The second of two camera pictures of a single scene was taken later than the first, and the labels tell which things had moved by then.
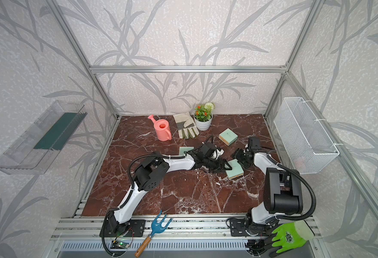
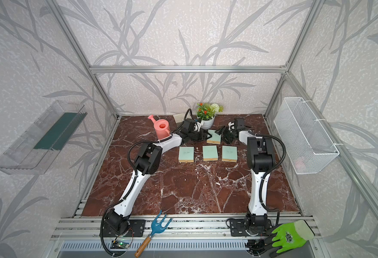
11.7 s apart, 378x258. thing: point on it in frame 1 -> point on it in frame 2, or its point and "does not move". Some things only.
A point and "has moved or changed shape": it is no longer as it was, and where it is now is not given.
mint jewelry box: (237, 169) -> (229, 153)
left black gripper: (219, 168) -> (203, 136)
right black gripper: (237, 154) -> (223, 130)
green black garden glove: (288, 237) does not move
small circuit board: (123, 244) does not move
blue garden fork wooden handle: (159, 227) does not move
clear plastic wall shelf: (33, 152) does not move
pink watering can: (162, 128) does not move
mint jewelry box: (182, 149) does not move
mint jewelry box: (228, 136) has moved or changed shape
